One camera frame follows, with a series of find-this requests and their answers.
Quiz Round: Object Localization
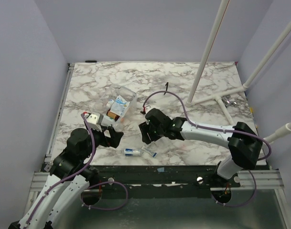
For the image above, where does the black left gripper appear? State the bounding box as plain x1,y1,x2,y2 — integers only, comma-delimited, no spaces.
81,125,124,161

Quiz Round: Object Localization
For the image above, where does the white gauze roll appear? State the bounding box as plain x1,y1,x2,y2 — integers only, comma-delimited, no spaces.
123,148,143,156

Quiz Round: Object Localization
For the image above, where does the amber bottle orange cap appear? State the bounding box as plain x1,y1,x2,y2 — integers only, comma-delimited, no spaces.
107,110,120,122

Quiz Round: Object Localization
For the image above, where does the small blue white tube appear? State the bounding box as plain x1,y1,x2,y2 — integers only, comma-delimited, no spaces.
142,146,157,158

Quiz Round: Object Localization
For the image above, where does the blue white gauze dressing pack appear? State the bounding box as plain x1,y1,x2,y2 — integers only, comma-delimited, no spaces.
110,95,130,116

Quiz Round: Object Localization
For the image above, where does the white plastic bottle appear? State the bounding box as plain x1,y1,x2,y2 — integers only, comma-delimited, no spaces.
106,99,114,109

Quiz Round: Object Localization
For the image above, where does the clear plastic medicine box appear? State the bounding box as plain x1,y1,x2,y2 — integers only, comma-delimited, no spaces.
95,84,137,131

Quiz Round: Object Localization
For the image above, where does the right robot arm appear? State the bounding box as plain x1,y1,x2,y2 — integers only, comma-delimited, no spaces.
139,108,263,187

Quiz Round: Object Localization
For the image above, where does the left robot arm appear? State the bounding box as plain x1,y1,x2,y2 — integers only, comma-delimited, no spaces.
9,126,124,229

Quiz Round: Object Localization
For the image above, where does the metal clamp on pipe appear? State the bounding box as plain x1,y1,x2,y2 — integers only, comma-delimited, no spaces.
222,95,237,107

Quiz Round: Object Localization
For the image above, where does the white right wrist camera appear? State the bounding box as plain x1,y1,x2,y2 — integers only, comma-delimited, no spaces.
140,105,156,115

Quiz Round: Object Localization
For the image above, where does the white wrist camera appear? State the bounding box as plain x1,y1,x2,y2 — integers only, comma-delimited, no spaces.
140,105,156,115
85,113,104,132

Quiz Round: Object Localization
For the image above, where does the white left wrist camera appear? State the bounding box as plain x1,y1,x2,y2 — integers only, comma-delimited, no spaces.
85,113,104,132

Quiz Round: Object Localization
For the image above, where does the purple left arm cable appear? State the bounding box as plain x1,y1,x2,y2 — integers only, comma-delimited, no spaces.
25,112,129,229

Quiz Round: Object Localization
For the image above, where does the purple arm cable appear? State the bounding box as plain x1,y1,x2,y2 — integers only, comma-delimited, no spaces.
141,90,272,207
25,112,129,229

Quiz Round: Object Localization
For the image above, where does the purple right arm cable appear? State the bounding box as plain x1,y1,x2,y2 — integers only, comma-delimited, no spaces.
141,90,272,207

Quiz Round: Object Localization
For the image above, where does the white pvc pipe frame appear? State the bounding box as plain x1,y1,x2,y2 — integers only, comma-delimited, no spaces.
188,0,291,155

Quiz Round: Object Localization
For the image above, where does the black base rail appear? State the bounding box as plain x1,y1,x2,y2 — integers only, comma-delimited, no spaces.
40,164,272,198

